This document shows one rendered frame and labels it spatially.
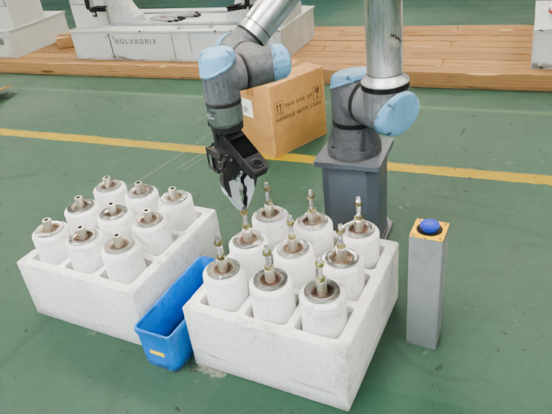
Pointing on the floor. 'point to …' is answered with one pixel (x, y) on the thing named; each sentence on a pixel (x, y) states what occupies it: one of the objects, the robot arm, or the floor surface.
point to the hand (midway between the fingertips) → (244, 205)
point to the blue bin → (171, 320)
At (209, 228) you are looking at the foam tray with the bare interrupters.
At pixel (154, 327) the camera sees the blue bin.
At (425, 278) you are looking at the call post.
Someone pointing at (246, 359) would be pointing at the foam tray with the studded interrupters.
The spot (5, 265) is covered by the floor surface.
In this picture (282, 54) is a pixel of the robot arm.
